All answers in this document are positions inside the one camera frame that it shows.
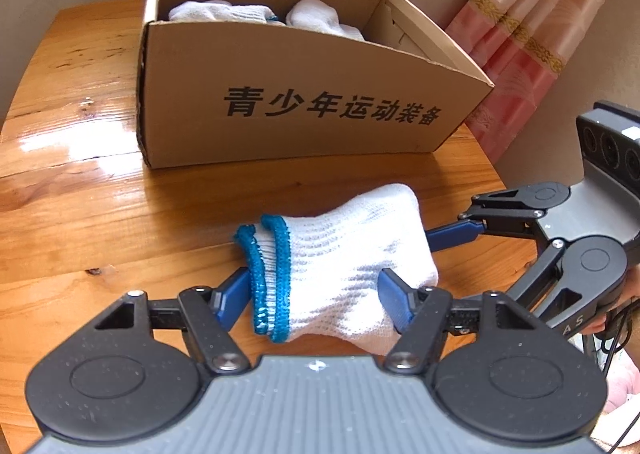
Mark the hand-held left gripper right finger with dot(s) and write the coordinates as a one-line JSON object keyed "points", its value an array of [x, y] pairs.
{"points": [[397, 301]]}

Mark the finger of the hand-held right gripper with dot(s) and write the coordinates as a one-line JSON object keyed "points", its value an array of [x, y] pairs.
{"points": [[535, 270], [452, 235]]}

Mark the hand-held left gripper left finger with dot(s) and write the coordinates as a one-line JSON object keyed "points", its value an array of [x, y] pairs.
{"points": [[232, 296]]}

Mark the white knit glove blue cuff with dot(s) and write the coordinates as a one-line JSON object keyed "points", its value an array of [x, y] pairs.
{"points": [[320, 16], [350, 254], [220, 11]]}

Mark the brown cardboard box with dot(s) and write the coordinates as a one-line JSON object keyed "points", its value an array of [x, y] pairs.
{"points": [[300, 98]]}

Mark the person's right hand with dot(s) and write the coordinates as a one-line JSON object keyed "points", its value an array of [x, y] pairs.
{"points": [[632, 299]]}

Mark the pale floral bedding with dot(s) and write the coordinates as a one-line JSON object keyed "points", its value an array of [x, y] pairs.
{"points": [[622, 379]]}

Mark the pink curtain with gold band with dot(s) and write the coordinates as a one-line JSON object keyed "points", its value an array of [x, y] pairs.
{"points": [[520, 43]]}

